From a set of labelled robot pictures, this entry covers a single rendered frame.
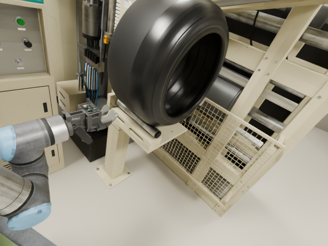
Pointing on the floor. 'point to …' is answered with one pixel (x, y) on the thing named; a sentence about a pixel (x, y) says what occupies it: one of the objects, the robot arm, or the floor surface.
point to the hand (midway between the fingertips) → (114, 115)
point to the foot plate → (110, 177)
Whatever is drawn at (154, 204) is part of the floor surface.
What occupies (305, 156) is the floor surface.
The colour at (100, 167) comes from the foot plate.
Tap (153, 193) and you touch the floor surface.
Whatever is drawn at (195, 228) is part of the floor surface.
